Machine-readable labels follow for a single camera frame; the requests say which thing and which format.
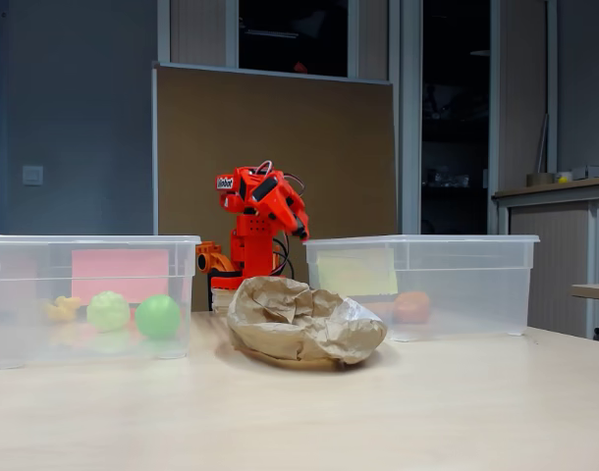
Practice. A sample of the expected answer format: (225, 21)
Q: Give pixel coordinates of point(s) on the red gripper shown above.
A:
(296, 212)

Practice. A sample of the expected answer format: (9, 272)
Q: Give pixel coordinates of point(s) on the orange toy waffle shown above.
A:
(380, 310)

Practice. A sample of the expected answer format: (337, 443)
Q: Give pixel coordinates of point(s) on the brown toy doughnut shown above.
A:
(412, 307)

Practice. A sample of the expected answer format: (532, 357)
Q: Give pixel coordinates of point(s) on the green toy apple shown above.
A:
(157, 316)

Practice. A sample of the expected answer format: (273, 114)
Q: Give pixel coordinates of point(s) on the light green toy grapes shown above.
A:
(108, 311)

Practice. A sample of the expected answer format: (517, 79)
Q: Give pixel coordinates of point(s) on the yellow toy bananas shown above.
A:
(63, 309)

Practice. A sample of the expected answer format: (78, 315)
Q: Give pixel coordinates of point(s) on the red robot arm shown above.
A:
(248, 245)

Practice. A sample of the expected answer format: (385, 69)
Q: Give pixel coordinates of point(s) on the yellow sticky note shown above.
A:
(358, 272)

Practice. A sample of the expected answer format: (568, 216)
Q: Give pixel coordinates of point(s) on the pink sticky note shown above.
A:
(118, 272)

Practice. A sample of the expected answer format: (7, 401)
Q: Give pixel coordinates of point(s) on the clear plastic bin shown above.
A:
(34, 338)
(466, 275)

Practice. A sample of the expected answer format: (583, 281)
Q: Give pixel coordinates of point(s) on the brown cork board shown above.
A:
(329, 147)

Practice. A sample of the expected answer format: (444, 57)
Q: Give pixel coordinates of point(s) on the orange table clamp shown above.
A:
(208, 257)

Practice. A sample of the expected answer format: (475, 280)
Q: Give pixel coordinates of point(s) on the wooden base block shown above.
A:
(221, 300)

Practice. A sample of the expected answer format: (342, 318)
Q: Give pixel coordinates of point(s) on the crumpled brown paper bag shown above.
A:
(289, 338)

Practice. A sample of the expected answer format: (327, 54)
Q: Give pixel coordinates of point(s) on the grey cabinet with wooden top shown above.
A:
(550, 255)

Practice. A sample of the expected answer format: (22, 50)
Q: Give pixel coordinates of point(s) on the wooden side table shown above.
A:
(594, 292)

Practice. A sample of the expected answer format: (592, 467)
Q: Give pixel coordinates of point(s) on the white light switch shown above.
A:
(33, 175)

